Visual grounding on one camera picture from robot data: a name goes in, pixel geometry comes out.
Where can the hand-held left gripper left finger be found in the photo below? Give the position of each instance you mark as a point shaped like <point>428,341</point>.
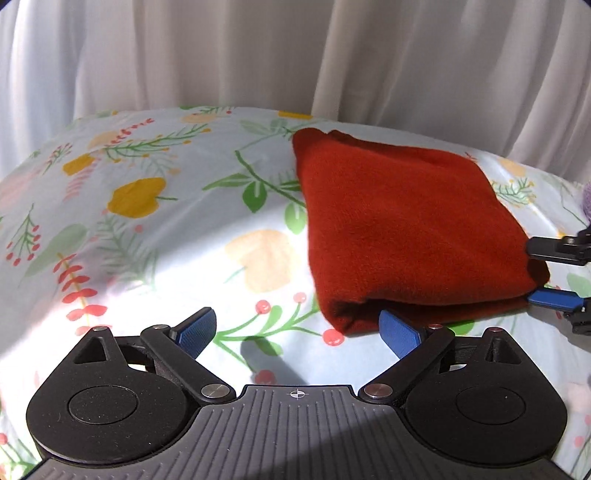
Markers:
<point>197,330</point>

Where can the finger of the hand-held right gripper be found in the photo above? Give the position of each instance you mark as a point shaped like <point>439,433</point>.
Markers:
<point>554,249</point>
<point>551,300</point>

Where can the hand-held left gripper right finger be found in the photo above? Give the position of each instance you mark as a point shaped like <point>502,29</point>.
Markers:
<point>399,332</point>

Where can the red knit cardigan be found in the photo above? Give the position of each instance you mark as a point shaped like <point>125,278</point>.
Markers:
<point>406,221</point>

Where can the purple cloth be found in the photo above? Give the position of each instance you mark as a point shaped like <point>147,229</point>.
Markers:
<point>587,199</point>

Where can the floral bed sheet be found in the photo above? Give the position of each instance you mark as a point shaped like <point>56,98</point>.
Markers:
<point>161,258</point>

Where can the white curtain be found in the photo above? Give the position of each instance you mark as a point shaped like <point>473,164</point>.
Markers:
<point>295,55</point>

